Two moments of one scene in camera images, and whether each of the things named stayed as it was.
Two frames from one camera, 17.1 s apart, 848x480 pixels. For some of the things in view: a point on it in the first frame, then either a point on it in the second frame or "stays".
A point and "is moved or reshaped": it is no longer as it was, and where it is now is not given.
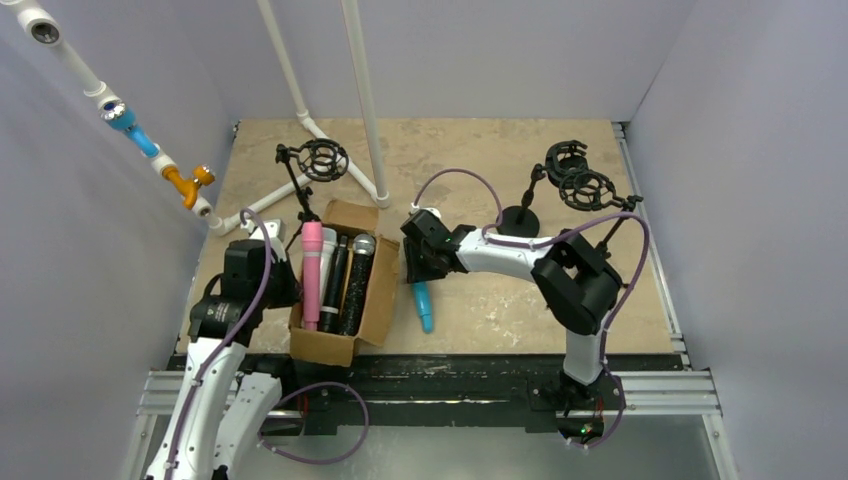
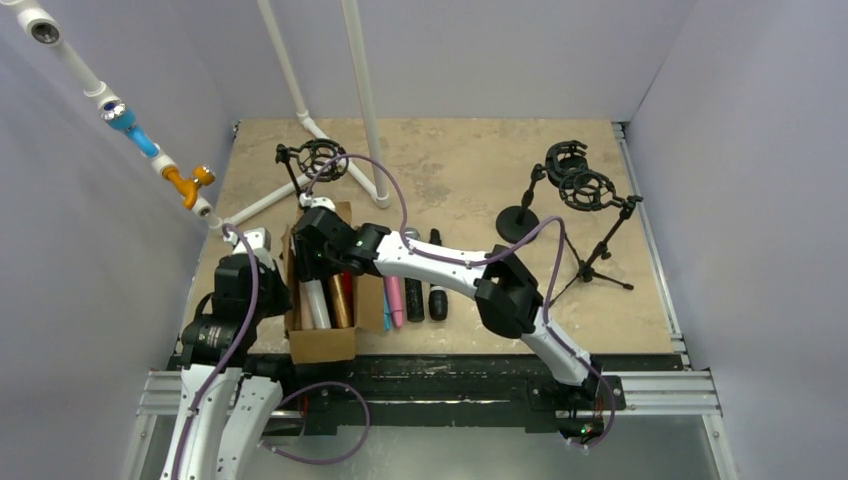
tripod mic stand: (320, 159) stays
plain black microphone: (332, 295) → (438, 296)
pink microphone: (311, 243) → (394, 288)
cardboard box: (352, 220) is moved or reshaped
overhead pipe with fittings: (41, 27) stays
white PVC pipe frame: (226, 224) stays
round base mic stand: (563, 160) stays
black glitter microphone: (356, 283) → (414, 299)
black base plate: (411, 392) stays
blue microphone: (422, 293) → (387, 311)
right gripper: (416, 261) → (308, 229)
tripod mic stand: (590, 190) stays
